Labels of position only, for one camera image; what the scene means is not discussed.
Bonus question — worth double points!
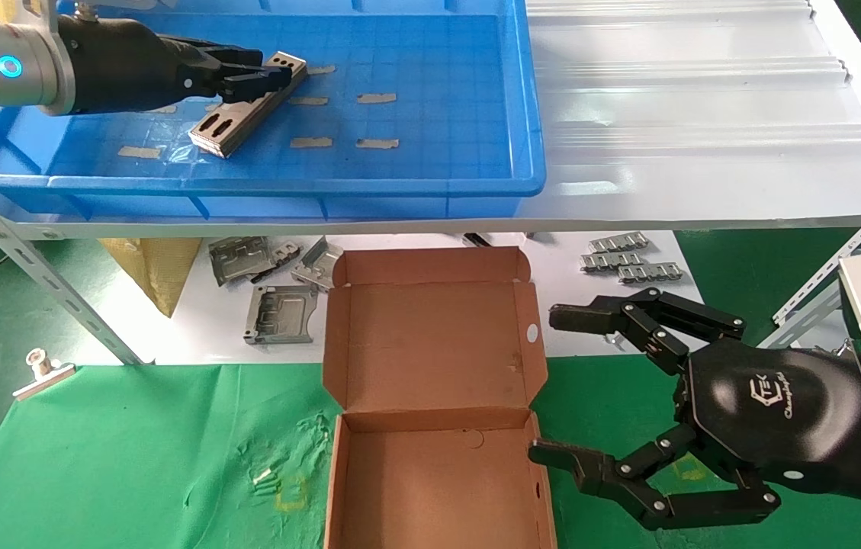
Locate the silver metal IO shield plate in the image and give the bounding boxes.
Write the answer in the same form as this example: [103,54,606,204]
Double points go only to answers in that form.
[189,50,307,151]

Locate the brown cardboard box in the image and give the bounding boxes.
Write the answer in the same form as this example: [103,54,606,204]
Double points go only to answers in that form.
[322,246,559,549]

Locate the small dark toothed metal part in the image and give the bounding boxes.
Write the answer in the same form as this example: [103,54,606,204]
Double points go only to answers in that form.
[251,241,302,284]

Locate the blue plastic tray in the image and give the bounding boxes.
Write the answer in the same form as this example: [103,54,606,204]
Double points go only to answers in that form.
[0,0,549,222]

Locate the yellow woven sack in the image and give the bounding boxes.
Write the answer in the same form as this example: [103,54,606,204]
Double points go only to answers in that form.
[98,238,204,317]
[0,0,57,21]

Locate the large grey metal bracket plate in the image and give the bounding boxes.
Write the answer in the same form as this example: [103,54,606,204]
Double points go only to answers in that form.
[208,236,276,287]

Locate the flat white sheet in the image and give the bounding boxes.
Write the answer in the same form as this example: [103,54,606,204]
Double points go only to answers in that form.
[125,231,708,367]

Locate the white slotted angle bar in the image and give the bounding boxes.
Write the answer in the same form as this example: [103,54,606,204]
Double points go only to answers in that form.
[772,216,861,350]
[0,162,145,365]

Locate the silver metal spring clip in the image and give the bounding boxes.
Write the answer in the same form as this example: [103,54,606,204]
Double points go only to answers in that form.
[12,348,77,402]

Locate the white ribbed shelf sheet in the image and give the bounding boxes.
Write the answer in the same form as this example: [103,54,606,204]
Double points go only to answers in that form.
[0,0,861,243]

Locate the silver slotted metal strip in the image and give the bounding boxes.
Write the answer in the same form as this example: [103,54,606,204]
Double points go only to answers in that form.
[580,252,647,273]
[618,262,685,285]
[589,232,651,254]

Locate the folded silver metal bracket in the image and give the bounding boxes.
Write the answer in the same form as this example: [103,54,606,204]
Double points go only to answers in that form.
[291,236,345,291]

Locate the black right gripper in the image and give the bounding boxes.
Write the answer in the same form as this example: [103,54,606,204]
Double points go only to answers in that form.
[528,287,861,532]

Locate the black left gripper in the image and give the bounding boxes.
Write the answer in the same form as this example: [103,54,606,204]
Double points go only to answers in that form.
[56,15,294,116]

